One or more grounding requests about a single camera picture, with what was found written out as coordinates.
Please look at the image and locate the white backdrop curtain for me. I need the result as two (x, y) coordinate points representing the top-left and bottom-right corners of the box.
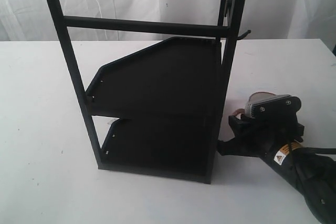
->
(1, 0), (335, 49)

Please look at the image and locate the copper coloured mug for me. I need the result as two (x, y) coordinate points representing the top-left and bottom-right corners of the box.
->
(232, 92), (275, 117)

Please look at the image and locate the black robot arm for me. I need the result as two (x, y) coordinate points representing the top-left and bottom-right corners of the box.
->
(217, 115), (335, 223)

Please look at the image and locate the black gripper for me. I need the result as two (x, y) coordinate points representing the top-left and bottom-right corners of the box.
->
(217, 114), (305, 161)

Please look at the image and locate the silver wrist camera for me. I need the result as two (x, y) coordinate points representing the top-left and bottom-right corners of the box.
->
(250, 94), (302, 119)

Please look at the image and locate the black metal shelf rack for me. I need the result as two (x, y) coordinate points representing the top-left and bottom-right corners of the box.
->
(46, 0), (245, 184)

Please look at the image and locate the black cable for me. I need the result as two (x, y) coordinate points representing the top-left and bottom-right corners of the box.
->
(285, 129), (336, 198)

